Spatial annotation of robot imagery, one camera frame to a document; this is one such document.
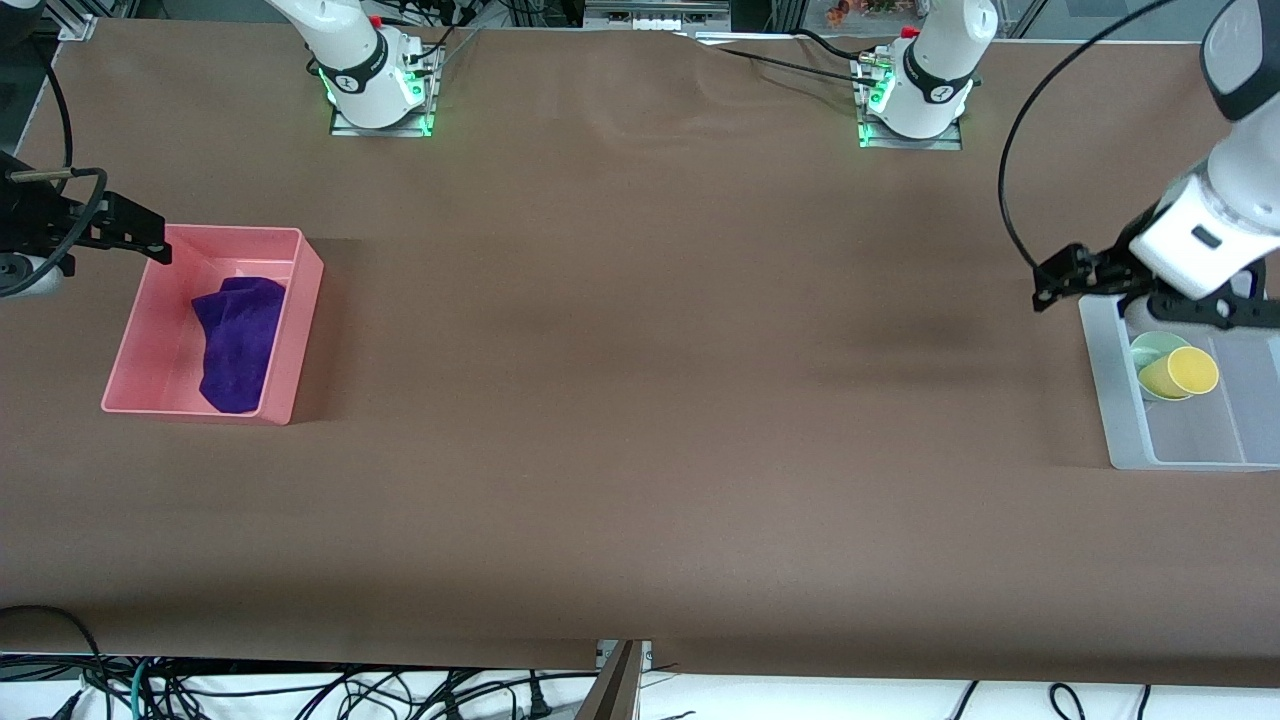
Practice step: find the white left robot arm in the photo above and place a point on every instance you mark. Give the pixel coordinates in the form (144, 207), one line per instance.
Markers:
(935, 85)

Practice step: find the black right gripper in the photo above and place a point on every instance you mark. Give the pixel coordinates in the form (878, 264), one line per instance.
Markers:
(35, 222)

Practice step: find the purple cloth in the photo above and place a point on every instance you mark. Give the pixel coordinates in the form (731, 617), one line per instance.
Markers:
(240, 340)

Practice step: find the translucent white plastic bin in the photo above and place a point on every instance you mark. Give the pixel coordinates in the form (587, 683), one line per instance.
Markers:
(1190, 430)

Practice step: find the orange background object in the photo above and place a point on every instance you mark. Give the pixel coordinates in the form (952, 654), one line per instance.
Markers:
(850, 12)

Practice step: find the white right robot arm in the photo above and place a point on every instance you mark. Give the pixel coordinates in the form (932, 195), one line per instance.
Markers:
(365, 75)

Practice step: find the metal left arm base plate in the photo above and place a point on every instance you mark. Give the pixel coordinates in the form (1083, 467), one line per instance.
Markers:
(955, 140)

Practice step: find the yellow plastic cup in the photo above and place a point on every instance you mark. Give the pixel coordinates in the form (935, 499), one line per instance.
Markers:
(1190, 370)

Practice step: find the white power strip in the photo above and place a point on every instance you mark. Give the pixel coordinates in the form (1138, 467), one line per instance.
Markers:
(655, 12)

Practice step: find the pale green bowl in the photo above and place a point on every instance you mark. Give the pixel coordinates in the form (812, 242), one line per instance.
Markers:
(1148, 350)

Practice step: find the pink plastic bin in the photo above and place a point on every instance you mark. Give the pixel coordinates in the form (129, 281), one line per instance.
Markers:
(150, 340)

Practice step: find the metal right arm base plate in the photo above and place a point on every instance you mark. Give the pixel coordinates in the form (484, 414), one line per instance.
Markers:
(425, 122)

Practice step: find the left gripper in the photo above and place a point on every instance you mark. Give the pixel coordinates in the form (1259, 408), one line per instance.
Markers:
(1113, 267)

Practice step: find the table support post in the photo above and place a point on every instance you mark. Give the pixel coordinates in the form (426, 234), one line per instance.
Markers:
(612, 690)

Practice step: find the black power plug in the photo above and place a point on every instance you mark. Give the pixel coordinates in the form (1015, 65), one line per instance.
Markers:
(540, 700)

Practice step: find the aluminium frame profile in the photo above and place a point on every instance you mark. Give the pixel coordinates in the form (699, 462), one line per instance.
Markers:
(78, 18)

